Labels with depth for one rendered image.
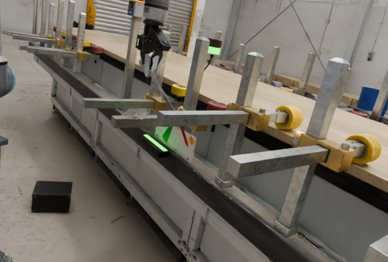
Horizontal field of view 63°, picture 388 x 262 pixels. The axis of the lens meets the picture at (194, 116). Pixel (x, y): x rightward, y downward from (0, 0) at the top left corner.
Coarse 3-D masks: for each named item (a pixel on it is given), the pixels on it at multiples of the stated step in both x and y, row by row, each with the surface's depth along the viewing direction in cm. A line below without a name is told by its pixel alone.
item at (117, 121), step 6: (114, 120) 95; (120, 120) 95; (126, 120) 96; (132, 120) 98; (138, 120) 99; (144, 120) 100; (150, 120) 102; (114, 126) 95; (120, 126) 96; (126, 126) 97; (132, 126) 98; (138, 126) 100; (144, 126) 101; (150, 126) 102
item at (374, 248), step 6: (378, 240) 39; (384, 240) 40; (372, 246) 38; (378, 246) 38; (384, 246) 38; (372, 252) 38; (378, 252) 37; (384, 252) 37; (366, 258) 38; (372, 258) 38; (378, 258) 37; (384, 258) 37
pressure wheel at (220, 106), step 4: (208, 104) 118; (212, 104) 116; (216, 104) 117; (220, 104) 119; (224, 104) 120; (208, 108) 118; (212, 108) 116; (216, 108) 116; (220, 108) 116; (224, 108) 116; (212, 128) 121
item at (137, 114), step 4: (128, 112) 98; (132, 112) 99; (136, 112) 99; (140, 112) 99; (144, 112) 101; (124, 116) 98; (128, 116) 98; (132, 116) 96; (136, 116) 97; (140, 116) 98; (144, 116) 100; (148, 116) 102
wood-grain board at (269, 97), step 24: (120, 48) 232; (168, 72) 171; (216, 72) 212; (216, 96) 135; (264, 96) 159; (288, 96) 174; (336, 120) 138; (360, 120) 149; (384, 144) 113; (360, 168) 83; (384, 168) 87
